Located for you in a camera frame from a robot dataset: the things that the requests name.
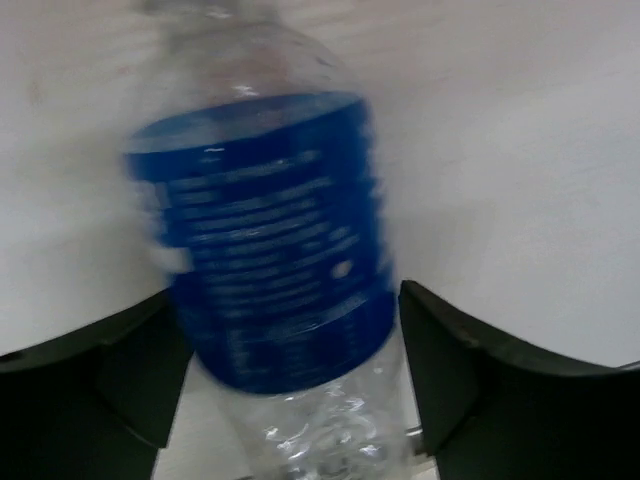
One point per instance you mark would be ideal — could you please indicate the clear bottle blue label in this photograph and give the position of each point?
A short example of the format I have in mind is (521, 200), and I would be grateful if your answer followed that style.
(253, 158)

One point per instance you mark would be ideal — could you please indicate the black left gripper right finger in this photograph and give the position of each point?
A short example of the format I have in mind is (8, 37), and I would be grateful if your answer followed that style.
(492, 406)

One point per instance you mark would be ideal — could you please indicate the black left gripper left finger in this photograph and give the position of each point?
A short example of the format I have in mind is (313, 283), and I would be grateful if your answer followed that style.
(97, 403)

